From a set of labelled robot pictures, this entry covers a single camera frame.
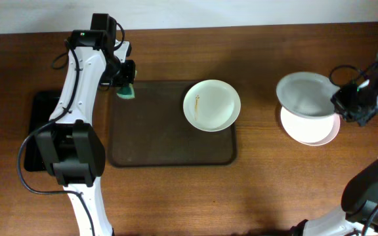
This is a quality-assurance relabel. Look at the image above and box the green and yellow sponge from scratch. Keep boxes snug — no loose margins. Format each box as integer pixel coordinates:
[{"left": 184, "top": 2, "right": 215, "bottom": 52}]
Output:
[{"left": 116, "top": 79, "right": 135, "bottom": 100}]

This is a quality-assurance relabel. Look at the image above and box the large brown tray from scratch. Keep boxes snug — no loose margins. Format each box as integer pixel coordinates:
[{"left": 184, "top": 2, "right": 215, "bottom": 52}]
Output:
[{"left": 107, "top": 81, "right": 238, "bottom": 168}]

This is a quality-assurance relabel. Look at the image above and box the pale blue plate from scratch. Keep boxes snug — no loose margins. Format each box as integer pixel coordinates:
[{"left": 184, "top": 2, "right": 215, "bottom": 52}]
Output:
[{"left": 276, "top": 71, "right": 339, "bottom": 119}]

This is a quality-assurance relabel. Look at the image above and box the small black tray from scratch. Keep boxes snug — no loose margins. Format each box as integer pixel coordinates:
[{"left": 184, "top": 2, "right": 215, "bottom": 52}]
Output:
[{"left": 24, "top": 90, "right": 61, "bottom": 172}]

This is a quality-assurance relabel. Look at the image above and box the pale green plate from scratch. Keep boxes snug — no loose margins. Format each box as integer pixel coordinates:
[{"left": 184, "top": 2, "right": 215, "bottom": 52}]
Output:
[{"left": 182, "top": 79, "right": 242, "bottom": 132}]

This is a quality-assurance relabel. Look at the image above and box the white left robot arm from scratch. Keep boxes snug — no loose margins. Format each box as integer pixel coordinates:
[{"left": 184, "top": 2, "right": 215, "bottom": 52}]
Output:
[{"left": 32, "top": 30, "right": 136, "bottom": 235}]

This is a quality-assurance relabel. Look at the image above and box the pink plate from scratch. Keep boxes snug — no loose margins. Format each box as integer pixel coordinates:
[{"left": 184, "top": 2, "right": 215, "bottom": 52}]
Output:
[{"left": 280, "top": 108, "right": 341, "bottom": 146}]

